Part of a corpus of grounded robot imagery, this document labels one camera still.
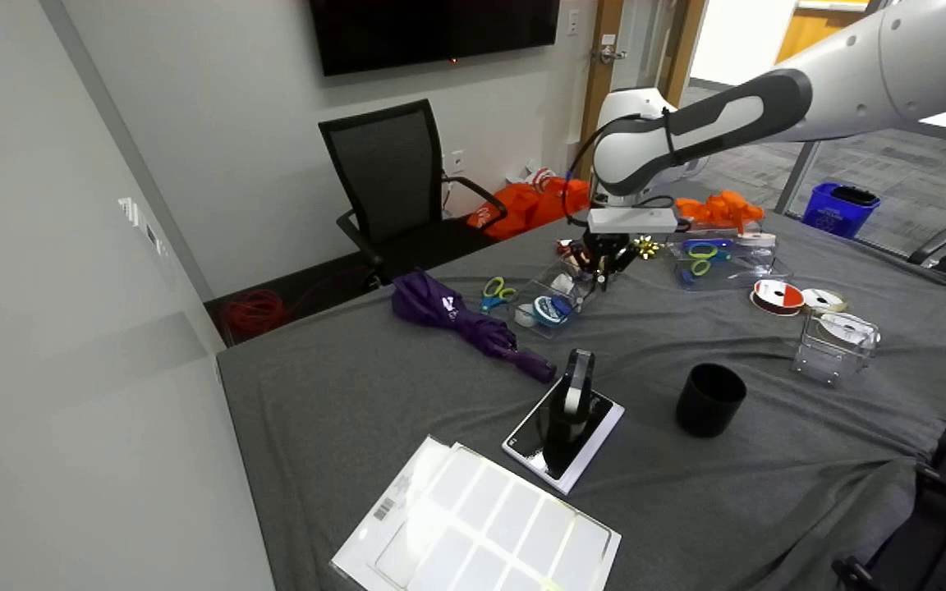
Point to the grey table cloth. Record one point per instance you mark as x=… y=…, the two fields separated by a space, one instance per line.
x=329 y=408

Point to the purple folded umbrella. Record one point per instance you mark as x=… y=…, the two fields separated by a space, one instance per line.
x=423 y=301

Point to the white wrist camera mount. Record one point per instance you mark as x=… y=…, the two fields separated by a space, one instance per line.
x=630 y=220

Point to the black tape dispenser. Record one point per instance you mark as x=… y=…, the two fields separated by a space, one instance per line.
x=569 y=410

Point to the green blue scissors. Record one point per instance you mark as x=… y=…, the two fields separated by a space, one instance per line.
x=497 y=289

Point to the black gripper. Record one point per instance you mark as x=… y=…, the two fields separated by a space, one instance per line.
x=605 y=254

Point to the red and white ribbon spool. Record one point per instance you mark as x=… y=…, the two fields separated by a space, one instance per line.
x=777 y=292

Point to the white label sheet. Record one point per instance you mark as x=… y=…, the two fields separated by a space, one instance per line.
x=454 y=521

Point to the small clear plastic box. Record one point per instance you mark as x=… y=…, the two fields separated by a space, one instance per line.
x=826 y=359

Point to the black office chair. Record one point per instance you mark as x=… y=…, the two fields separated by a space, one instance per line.
x=392 y=175

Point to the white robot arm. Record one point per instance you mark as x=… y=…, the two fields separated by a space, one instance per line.
x=878 y=74

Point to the clear compartment case right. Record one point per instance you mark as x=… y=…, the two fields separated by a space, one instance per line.
x=745 y=256

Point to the wall mounted television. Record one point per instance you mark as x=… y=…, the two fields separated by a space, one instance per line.
x=379 y=33

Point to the green handled scissors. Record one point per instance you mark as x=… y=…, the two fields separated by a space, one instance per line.
x=698 y=262

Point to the black cup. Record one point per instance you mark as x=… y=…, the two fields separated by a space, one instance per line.
x=709 y=399

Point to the blue bin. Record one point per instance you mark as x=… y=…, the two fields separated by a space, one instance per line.
x=837 y=209

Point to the cream ribbon spool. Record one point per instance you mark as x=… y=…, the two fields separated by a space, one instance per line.
x=821 y=301

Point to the orange cloth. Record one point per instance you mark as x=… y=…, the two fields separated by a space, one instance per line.
x=721 y=211

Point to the orange bag on floor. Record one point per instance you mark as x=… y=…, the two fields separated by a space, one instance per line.
x=519 y=209

